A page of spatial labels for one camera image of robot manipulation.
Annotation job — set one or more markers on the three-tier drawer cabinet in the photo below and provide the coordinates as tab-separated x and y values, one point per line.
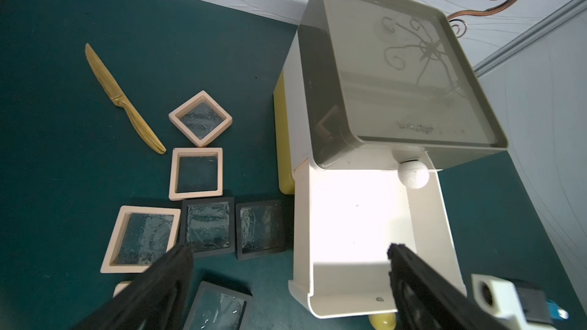
374	99

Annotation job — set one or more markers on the black brooch box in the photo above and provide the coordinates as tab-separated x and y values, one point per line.
259	229
216	307
207	226

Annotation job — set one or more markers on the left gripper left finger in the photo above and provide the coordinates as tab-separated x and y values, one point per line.
155	299

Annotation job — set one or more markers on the yellow plastic knife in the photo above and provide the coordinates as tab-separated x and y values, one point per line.
119	99

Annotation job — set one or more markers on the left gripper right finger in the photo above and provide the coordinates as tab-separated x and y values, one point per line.
425	300

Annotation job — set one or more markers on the pink brooch box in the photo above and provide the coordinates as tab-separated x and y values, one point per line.
201	119
120	287
196	173
140	237

